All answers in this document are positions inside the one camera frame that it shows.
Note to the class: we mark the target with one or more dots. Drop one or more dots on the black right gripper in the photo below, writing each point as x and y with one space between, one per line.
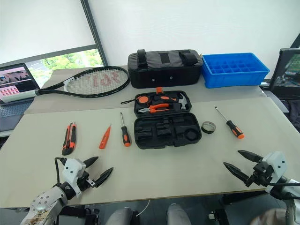
260 172

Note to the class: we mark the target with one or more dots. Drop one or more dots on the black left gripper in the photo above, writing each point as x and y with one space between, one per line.
85 181

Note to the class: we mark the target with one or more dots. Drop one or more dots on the orange voltage tester pen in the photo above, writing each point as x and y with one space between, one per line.
103 140

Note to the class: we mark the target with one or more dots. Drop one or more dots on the long orange black screwdriver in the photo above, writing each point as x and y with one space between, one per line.
234 129

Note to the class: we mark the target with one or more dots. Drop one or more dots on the orange black utility knife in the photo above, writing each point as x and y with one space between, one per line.
72 138

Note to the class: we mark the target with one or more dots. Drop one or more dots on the short orange black screwdriver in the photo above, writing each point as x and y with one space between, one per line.
126 137

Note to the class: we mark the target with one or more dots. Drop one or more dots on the black plastic tool case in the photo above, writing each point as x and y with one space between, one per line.
150 143

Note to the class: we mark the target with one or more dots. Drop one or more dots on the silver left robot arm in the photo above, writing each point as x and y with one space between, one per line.
44 201

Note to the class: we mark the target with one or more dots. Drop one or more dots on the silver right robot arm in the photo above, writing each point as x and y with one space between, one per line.
291 211

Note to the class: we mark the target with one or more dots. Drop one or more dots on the brown grey rounded shape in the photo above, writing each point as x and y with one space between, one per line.
269 218

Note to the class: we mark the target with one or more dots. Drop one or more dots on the blue plastic divided crate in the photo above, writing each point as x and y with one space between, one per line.
234 78

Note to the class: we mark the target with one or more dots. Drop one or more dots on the steel claw hammer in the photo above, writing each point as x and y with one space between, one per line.
182 100

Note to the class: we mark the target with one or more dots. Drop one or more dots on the black white tennis racket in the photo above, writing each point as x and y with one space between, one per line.
47 91

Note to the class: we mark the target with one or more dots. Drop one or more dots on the black mesh office chair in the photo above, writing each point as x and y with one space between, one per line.
288 77

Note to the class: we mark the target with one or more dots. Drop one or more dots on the grey laptop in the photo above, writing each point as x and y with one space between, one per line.
14 112

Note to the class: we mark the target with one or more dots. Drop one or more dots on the black fabric bag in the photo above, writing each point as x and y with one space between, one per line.
164 75

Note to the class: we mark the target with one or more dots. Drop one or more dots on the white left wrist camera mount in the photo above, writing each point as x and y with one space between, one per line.
70 171

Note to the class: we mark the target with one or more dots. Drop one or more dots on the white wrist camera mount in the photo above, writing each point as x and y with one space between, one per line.
276 161
70 171

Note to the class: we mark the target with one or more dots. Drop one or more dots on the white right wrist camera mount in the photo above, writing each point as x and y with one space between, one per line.
276 161

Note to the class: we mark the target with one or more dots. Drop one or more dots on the dark window frame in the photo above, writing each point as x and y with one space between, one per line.
93 32

